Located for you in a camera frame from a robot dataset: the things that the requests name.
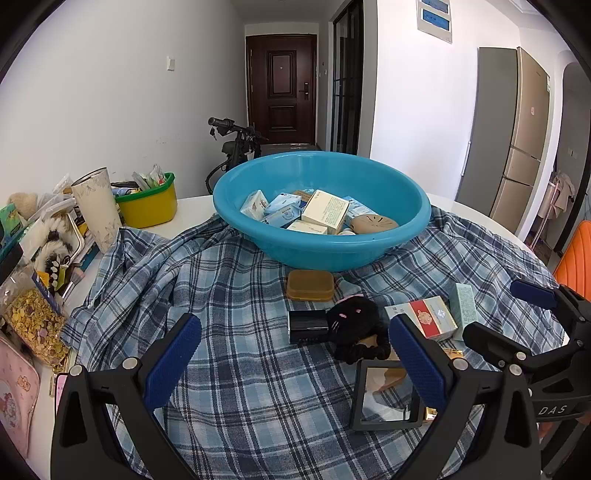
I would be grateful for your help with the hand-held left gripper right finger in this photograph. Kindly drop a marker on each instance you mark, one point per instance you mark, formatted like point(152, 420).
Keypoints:
point(415, 364)

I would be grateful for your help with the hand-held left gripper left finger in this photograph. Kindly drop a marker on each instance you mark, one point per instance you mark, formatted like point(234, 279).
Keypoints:
point(175, 355)

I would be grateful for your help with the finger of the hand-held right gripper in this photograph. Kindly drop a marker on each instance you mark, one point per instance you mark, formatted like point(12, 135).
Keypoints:
point(489, 341)
point(533, 293)

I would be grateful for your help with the pale green box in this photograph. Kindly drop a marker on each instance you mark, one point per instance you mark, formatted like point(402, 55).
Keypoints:
point(464, 304)

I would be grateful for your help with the gold and blue box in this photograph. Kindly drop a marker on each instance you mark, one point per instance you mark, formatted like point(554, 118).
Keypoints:
point(431, 413)

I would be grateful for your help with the small black box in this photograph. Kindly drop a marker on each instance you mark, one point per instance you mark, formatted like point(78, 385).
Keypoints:
point(308, 325)

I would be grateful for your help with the blue plastic basin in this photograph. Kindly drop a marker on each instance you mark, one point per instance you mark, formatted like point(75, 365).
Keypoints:
point(323, 251)

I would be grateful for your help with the red and white box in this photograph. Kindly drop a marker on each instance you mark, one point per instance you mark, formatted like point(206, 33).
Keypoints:
point(431, 318)

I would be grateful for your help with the black framed mirror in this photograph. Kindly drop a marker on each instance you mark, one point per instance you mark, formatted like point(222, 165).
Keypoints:
point(388, 406)

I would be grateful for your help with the orange chair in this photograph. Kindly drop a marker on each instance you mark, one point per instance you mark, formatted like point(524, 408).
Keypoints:
point(575, 258)

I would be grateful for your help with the blue plaid shirt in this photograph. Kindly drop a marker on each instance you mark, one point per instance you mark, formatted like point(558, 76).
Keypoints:
point(240, 369)

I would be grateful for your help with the black cat plush scrunchie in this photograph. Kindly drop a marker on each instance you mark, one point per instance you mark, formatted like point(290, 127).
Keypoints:
point(358, 325)

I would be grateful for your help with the hanging clothes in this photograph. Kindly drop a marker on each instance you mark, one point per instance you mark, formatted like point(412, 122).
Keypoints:
point(561, 194)

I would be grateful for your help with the orange-brown soap box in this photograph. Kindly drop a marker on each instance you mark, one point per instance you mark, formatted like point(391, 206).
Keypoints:
point(310, 285)

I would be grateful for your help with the cereal bag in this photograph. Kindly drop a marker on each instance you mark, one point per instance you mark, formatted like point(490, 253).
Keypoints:
point(34, 323)

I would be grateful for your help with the brown round compact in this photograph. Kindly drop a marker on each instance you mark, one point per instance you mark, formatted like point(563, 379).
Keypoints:
point(373, 225)

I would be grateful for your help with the metal tray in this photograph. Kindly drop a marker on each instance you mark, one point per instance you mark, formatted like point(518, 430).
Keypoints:
point(81, 237)

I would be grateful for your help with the yellow and green bin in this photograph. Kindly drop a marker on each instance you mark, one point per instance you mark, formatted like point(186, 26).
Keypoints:
point(147, 205)

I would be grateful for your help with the gold and grey refrigerator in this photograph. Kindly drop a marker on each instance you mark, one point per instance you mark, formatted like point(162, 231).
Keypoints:
point(508, 134)

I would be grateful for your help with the black and white plush toy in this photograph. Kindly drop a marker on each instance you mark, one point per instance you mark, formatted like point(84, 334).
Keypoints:
point(51, 249)

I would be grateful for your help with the pink cartoon pouch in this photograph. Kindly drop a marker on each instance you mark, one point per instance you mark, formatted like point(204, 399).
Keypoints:
point(16, 397)

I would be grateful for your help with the white patterned tumbler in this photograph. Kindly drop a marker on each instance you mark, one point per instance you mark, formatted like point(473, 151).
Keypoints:
point(97, 207)

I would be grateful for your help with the blue patterned box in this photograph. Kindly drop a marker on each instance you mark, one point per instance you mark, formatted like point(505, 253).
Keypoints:
point(281, 218)

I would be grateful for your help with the small cream box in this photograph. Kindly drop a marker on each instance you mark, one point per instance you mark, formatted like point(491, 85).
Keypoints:
point(307, 227)

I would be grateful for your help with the packets in bin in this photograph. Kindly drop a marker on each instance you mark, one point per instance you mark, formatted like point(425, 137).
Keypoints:
point(147, 179)

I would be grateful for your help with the light blue box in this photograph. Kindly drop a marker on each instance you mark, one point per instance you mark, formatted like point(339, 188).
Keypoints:
point(284, 202)

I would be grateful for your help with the clear plastic snack bag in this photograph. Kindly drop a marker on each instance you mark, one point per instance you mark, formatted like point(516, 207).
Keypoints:
point(55, 196)

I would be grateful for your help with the small orange box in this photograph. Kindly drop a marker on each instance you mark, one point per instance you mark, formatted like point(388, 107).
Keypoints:
point(302, 193)

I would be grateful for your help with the beige plush toy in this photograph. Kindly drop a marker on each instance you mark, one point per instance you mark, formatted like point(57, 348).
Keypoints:
point(23, 203)

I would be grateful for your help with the black electric bike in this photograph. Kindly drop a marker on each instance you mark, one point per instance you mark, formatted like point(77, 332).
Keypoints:
point(235, 143)

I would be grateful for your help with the black framed sliding glass door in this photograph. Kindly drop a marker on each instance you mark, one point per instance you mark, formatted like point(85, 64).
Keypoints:
point(346, 78)

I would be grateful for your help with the dark brown entrance door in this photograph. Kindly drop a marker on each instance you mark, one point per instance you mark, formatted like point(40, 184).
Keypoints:
point(281, 87)

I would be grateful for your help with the white light switch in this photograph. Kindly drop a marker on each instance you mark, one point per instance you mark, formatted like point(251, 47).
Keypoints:
point(171, 62)

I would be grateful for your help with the white wall panel blue windows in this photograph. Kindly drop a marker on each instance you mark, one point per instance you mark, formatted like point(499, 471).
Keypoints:
point(434, 16)

